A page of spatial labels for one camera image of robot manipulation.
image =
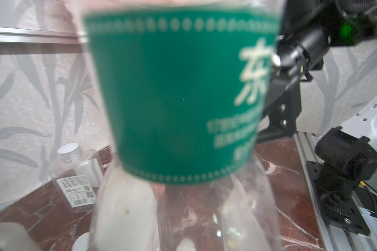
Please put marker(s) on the horizontal aluminium frame bar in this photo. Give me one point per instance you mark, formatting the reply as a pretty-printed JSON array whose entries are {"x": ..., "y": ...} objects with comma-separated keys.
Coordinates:
[{"x": 28, "y": 36}]

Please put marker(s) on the far white bottle cap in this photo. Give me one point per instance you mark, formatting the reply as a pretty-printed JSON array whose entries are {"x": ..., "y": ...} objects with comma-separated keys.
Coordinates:
[{"x": 82, "y": 243}]

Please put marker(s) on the square clear plastic bottle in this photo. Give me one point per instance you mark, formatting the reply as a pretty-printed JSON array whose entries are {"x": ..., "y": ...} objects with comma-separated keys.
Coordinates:
[{"x": 76, "y": 174}]

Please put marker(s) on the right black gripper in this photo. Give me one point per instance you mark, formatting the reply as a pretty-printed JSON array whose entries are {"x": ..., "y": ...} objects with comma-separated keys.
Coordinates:
[{"x": 309, "y": 30}]

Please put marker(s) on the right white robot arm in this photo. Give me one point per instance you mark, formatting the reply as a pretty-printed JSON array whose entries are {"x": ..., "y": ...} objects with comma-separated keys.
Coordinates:
[{"x": 365, "y": 121}]

